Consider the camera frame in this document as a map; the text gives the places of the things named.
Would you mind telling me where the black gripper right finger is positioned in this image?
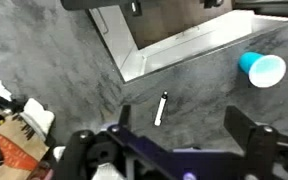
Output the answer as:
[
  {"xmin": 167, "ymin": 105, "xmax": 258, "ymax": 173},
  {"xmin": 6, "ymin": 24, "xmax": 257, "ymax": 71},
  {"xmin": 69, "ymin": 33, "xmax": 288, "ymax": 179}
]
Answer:
[{"xmin": 223, "ymin": 105, "xmax": 280, "ymax": 162}]

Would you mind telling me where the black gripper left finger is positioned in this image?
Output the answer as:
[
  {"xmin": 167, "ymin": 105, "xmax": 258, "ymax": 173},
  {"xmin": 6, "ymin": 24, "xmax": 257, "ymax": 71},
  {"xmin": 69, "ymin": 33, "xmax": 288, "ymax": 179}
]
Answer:
[{"xmin": 106, "ymin": 104, "xmax": 172, "ymax": 168}]

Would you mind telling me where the white marker with black cap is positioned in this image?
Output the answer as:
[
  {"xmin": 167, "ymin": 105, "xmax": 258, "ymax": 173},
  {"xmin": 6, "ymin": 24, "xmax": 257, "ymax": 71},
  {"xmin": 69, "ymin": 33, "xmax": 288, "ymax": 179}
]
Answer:
[{"xmin": 153, "ymin": 90, "xmax": 169, "ymax": 127}]

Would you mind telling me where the blue plastic cup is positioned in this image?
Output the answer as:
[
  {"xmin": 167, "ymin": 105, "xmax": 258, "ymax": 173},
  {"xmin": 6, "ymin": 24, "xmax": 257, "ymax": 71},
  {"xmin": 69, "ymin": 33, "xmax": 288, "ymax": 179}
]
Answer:
[{"xmin": 238, "ymin": 51, "xmax": 288, "ymax": 89}]

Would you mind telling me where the black bar-shaped object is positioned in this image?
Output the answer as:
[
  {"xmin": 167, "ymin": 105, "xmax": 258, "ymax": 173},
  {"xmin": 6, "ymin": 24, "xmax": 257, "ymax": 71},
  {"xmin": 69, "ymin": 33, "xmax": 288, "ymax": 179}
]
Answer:
[{"xmin": 0, "ymin": 87, "xmax": 26, "ymax": 114}]

